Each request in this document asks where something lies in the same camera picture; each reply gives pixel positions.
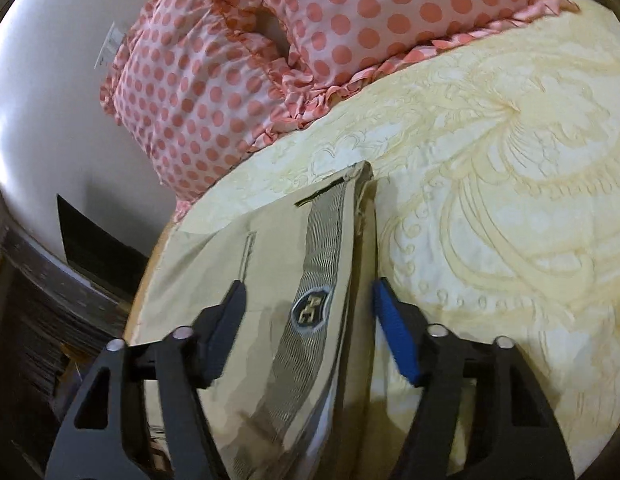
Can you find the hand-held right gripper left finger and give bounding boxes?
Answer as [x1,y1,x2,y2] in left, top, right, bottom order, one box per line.
[45,280,248,480]

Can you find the pink polka dot pillow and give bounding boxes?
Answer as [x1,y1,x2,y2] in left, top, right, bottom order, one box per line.
[100,0,336,200]
[210,0,581,91]

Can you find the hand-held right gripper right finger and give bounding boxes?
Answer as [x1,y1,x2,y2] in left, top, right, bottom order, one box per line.
[371,277,576,480]

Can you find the dark wooden furniture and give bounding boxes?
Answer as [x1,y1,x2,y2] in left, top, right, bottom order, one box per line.
[0,194,151,480]

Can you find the beige pants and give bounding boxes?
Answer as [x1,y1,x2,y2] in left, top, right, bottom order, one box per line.
[124,161,378,480]

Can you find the white wall outlet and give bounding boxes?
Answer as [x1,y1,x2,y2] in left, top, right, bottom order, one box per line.
[93,22,127,70]

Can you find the cream patterned bedspread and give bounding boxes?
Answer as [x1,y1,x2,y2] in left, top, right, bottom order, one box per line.
[125,0,620,480]

